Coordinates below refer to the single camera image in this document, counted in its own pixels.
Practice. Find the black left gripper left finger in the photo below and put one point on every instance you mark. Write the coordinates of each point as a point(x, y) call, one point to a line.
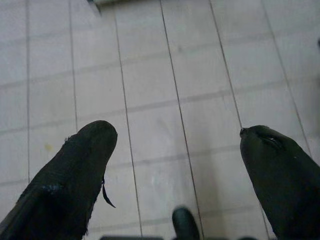
point(65, 180)

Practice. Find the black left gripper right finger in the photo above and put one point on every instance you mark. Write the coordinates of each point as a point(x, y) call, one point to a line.
point(285, 185)

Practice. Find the grey cabinet base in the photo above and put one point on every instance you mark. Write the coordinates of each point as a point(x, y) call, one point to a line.
point(120, 2)

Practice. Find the black robot foot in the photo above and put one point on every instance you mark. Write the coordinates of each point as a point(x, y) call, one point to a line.
point(185, 223)

